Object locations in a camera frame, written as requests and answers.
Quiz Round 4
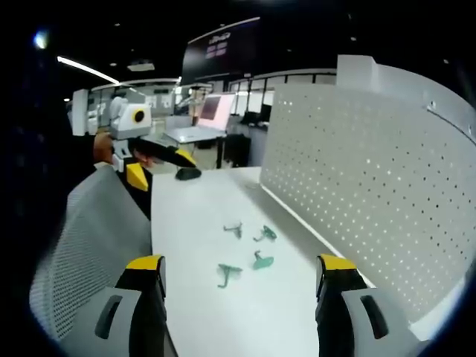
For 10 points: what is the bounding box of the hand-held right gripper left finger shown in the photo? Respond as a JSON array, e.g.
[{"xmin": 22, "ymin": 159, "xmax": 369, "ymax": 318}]
[{"xmin": 62, "ymin": 254, "xmax": 179, "ymax": 357}]

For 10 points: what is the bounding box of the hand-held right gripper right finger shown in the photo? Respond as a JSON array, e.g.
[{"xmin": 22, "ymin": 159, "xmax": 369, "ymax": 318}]
[{"xmin": 315, "ymin": 254, "xmax": 428, "ymax": 357}]

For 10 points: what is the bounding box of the green hook assembly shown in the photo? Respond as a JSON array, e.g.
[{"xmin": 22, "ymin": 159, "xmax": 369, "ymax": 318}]
[
  {"xmin": 252, "ymin": 249, "xmax": 275, "ymax": 271},
  {"xmin": 253, "ymin": 224, "xmax": 278, "ymax": 243},
  {"xmin": 216, "ymin": 263, "xmax": 244, "ymax": 289},
  {"xmin": 222, "ymin": 221, "xmax": 244, "ymax": 239}
]

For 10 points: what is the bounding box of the white perforated mounting plate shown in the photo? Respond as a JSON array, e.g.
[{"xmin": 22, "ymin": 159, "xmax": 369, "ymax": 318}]
[{"xmin": 259, "ymin": 83, "xmax": 476, "ymax": 323}]

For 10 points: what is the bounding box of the person's left hand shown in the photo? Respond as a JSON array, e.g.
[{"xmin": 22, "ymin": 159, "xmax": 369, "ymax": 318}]
[{"xmin": 91, "ymin": 132, "xmax": 115, "ymax": 165}]

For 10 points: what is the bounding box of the black computer mouse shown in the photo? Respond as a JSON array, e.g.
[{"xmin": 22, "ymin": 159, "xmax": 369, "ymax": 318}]
[{"xmin": 175, "ymin": 167, "xmax": 203, "ymax": 181}]

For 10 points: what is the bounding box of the grey background table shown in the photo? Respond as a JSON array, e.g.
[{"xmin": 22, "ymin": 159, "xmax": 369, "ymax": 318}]
[{"xmin": 163, "ymin": 125, "xmax": 227, "ymax": 170}]

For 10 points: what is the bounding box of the long ceiling light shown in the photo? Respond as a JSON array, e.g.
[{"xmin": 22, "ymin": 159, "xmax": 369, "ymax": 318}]
[{"xmin": 56, "ymin": 55, "xmax": 120, "ymax": 85}]

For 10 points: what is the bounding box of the grey perforated panel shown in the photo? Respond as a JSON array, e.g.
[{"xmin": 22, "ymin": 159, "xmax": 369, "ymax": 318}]
[{"xmin": 28, "ymin": 164, "xmax": 152, "ymax": 342}]

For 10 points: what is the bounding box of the black hanging display screen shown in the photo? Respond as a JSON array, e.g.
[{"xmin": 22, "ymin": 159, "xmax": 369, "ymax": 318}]
[{"xmin": 181, "ymin": 16, "xmax": 261, "ymax": 81}]

